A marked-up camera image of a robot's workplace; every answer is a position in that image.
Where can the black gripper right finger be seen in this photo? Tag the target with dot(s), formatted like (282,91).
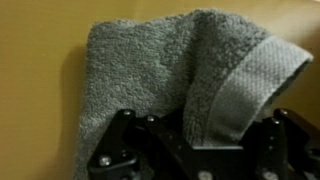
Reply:
(286,146)

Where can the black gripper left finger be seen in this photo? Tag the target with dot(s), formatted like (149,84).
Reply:
(113,156)

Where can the grey terry towel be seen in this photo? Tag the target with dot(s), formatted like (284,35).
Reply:
(140,66)

